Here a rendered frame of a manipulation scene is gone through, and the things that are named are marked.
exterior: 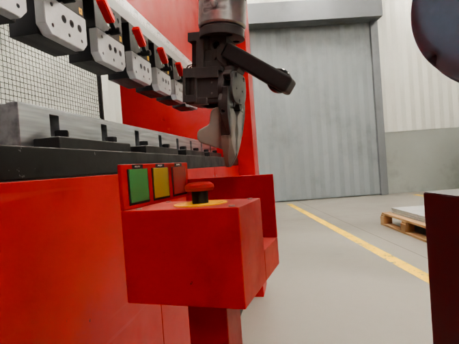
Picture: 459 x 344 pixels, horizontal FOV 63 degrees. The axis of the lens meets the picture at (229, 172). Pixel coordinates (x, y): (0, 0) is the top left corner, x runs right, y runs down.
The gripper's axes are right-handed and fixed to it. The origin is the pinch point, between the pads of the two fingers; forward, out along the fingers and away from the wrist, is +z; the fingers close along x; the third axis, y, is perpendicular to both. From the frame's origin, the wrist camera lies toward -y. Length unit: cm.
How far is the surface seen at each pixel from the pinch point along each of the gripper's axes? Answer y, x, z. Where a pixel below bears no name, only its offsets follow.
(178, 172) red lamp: 9.9, -0.8, 2.4
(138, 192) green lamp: 9.7, 11.6, 4.6
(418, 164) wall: -141, -823, 14
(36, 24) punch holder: 41.7, -2.5, -25.8
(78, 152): 25.7, 4.7, -0.8
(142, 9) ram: 50, -54, -49
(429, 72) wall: -157, -835, -180
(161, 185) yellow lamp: 9.7, 5.3, 4.1
